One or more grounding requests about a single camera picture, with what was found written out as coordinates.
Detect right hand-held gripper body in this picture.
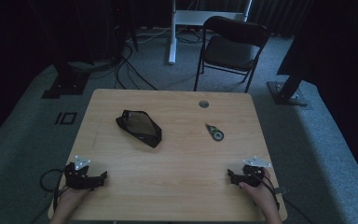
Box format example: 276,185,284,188
241,155,273,189

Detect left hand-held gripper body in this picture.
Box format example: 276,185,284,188
62,155,92,190

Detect person's left hand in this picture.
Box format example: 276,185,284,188
55,184,91,215

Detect person's right hand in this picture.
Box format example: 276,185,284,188
238,167,280,217

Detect green correction tape dispenser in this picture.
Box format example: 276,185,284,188
204,122,225,142

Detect black mesh pencil case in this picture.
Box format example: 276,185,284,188
115,109,163,149

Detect black folding chair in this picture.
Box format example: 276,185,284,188
193,15,270,94

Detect dark curtain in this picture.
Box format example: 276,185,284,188
195,0,315,38

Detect right hand-held gripper cable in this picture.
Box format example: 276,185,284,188
250,171,289,211

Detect hand-held gripper cable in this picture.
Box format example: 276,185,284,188
250,171,289,211
39,168,73,214

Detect left hand-held gripper cable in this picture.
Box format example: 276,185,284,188
39,168,73,214

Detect black stand with base plate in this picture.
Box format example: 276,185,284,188
266,72,310,107
41,61,90,100

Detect black floor cables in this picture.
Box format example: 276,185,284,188
89,27,206,91

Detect white desk frame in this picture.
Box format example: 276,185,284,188
168,0,254,66

